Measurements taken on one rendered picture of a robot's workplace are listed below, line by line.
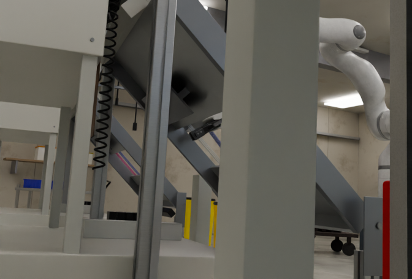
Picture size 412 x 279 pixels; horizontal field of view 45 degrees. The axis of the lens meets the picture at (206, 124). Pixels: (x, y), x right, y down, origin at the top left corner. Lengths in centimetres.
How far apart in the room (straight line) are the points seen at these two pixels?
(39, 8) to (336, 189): 74
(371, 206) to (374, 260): 12
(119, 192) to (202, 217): 827
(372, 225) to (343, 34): 90
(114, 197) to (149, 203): 921
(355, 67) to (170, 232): 100
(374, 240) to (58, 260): 66
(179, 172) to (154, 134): 975
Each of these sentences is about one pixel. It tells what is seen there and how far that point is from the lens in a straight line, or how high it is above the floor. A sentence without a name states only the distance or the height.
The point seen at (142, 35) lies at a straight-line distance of 139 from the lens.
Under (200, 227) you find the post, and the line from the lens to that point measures 194.
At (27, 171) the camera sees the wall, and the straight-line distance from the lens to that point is 975.
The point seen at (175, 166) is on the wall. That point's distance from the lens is 1065.
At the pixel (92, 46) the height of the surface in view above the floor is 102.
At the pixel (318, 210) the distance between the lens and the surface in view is 135.
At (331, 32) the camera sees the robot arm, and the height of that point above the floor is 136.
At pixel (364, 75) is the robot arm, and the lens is 196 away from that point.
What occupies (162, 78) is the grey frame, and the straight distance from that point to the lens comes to 98.
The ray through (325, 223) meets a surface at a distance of 130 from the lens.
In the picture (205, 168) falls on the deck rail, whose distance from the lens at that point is 174.
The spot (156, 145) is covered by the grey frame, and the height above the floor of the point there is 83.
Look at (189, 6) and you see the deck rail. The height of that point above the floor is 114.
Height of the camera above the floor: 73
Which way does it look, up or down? 9 degrees up
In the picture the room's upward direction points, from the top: 3 degrees clockwise
